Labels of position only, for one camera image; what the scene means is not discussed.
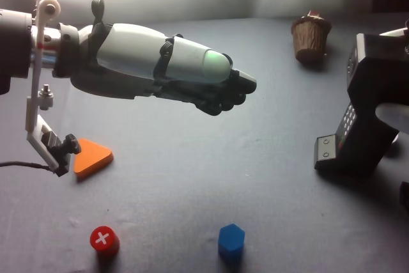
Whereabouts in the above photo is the grey tablecloth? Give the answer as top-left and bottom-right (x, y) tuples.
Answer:
(0, 17), (409, 273)

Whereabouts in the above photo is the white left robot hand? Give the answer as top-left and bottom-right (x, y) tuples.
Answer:
(70, 0), (258, 116)

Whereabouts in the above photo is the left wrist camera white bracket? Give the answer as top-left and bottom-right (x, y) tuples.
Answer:
(24, 0), (82, 178)

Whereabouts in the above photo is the orange triangle block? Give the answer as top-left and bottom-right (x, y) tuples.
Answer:
(73, 137), (114, 181)

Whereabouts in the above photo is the black walkie-talkie toy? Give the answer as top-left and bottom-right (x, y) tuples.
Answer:
(313, 32), (409, 177)

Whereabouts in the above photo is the red cylinder block white cross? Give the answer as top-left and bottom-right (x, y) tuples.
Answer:
(89, 225), (120, 258)

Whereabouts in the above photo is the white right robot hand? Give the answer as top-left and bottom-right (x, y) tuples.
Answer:
(375, 19), (409, 136)

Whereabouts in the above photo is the blue hexagon block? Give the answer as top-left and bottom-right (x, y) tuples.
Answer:
(217, 223), (246, 258)

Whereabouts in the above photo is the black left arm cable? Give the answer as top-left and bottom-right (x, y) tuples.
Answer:
(0, 160), (54, 171)

